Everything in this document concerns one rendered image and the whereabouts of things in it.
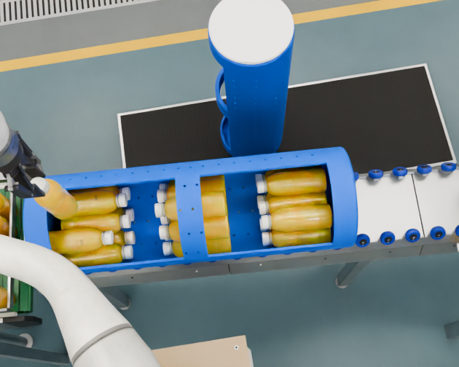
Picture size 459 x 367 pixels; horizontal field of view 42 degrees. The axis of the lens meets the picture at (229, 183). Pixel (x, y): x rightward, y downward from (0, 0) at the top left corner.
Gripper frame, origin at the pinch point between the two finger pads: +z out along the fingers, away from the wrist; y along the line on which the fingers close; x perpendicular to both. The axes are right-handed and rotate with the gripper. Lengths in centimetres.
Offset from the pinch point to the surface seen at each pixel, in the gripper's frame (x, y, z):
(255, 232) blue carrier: -50, -5, 49
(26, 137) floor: 55, 79, 146
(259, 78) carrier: -57, 48, 52
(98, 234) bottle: -6.3, -4.7, 33.4
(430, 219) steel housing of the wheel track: -103, -6, 53
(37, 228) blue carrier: 7.1, -4.3, 23.0
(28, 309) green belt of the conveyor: 22, -19, 57
